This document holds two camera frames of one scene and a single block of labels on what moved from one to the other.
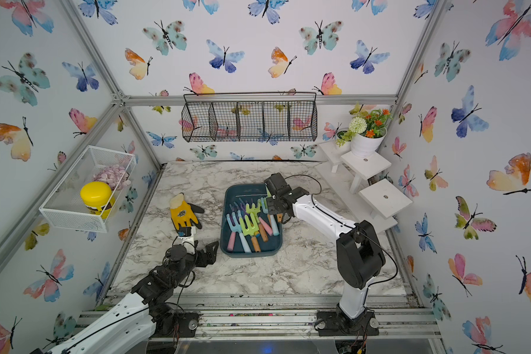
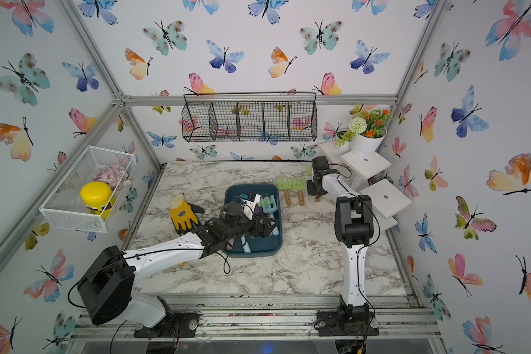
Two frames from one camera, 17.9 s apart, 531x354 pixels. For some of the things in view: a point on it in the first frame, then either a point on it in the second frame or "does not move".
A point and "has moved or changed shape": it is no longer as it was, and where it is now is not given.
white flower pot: x=364 y=147 does not move
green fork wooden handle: x=257 y=209 has moved or changed shape
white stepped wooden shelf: x=370 y=202 does not move
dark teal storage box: x=246 y=229 does not move
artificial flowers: x=371 y=125 does not move
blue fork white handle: x=265 y=208 does not move
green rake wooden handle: x=251 y=230 has moved or changed shape
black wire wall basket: x=249 y=116 does not move
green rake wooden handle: x=268 y=193 -> x=309 y=175
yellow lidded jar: x=98 y=198 does not move
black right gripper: x=271 y=208 -> x=310 y=188
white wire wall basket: x=85 y=198 does not move
